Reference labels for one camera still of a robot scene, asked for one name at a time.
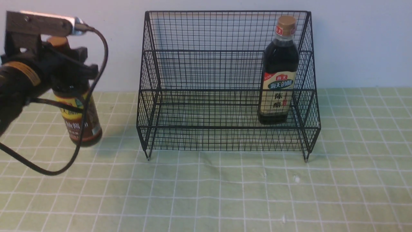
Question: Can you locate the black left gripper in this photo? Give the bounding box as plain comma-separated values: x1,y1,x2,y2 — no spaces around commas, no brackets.
1,41,98,92

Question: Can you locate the soy sauce bottle red cap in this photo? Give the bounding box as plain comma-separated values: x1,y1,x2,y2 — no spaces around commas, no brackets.
47,36,103,147

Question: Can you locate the vinegar bottle tan cap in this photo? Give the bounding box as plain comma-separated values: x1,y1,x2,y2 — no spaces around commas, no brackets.
257,15,300,125

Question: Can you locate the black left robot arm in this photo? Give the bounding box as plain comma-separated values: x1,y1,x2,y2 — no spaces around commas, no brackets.
1,39,100,134

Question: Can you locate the green checkered tablecloth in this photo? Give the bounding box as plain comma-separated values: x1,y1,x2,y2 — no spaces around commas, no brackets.
0,88,411,232

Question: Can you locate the black camera cable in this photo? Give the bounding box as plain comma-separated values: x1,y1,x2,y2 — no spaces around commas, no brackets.
0,26,109,176

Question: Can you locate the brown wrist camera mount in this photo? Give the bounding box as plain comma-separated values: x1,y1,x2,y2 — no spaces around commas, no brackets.
4,11,88,57

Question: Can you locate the black wire mesh rack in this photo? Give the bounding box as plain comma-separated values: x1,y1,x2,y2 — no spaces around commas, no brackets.
136,10,321,162

